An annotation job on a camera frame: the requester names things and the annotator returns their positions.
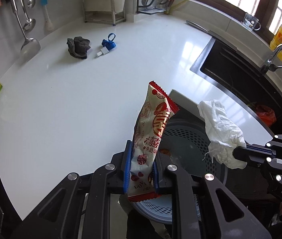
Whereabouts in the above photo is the red white snack wrapper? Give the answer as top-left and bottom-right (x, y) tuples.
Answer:
(127, 81), (179, 202)

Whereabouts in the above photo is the white paper towel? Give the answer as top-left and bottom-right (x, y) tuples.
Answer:
(198, 100), (247, 169)

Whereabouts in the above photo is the yellow gas hose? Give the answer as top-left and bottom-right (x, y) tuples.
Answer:
(164, 0), (194, 15)

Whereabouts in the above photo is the red plastic bag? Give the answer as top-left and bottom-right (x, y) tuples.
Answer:
(255, 105), (276, 127)

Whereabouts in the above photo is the clear glass mug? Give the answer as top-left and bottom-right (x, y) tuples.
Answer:
(242, 13), (261, 31)

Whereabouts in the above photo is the blue strap with tag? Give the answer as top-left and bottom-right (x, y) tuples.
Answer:
(96, 32), (117, 57)

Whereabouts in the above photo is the steel spatula turner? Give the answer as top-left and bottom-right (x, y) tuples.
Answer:
(10, 0), (41, 59)

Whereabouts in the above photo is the chrome kitchen faucet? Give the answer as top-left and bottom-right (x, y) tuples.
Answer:
(260, 43), (282, 74)

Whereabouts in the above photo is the steel ladle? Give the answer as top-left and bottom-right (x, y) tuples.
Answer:
(20, 0), (36, 33)

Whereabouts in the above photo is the dark grey rag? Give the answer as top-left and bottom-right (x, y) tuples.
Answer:
(67, 36), (91, 60)

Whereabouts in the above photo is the steel cutting board rack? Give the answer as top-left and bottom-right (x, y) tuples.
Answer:
(81, 0), (126, 26)

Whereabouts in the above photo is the black kitchen sink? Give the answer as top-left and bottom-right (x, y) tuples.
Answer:
(190, 38), (282, 135)

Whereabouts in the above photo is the blue perforated trash basket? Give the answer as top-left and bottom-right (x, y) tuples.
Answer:
(132, 120), (228, 224)

